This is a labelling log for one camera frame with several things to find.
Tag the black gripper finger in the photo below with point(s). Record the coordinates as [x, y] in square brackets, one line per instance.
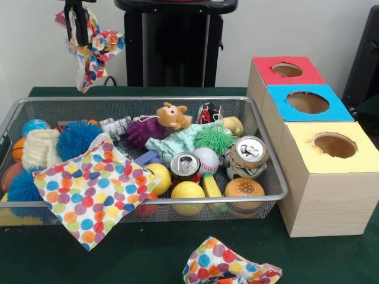
[83, 26]
[69, 21]

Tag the whitish foil wrapper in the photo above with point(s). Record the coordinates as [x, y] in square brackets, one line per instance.
[98, 56]

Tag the tan plush animal toy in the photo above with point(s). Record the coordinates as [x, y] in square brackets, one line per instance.
[173, 115]

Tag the cream knitted cloth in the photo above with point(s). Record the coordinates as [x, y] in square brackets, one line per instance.
[40, 148]

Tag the mint green knitted cloth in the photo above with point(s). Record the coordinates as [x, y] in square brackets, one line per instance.
[172, 142]

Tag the polka dot cloth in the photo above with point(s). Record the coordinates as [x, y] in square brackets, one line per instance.
[95, 189]

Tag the blue spiky rubber ball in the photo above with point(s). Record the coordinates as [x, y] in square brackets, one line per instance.
[23, 186]
[78, 139]

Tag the colourful patterned cloth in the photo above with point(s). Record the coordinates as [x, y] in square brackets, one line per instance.
[219, 260]

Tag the shallow clear mesh bin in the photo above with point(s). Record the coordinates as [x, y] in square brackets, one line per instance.
[260, 118]

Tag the wooden box with three holes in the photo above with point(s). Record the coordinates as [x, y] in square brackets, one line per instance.
[325, 201]

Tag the purple spiky rubber toy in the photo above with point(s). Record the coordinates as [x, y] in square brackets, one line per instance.
[144, 131]

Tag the green spiky rubber ball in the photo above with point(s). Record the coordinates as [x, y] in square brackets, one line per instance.
[214, 139]

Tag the white baseball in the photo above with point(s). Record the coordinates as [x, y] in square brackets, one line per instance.
[207, 161]

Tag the crushed silver drink can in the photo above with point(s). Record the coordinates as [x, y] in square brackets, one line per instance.
[249, 155]

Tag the orange ball with cream dots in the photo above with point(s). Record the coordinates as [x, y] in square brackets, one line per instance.
[244, 189]

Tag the dark green table cloth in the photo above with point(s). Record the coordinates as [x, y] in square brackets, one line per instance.
[370, 106]
[177, 242]

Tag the black panel stand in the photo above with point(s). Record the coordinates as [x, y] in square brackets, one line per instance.
[364, 59]

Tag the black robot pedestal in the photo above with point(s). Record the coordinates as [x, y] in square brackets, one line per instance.
[172, 47]

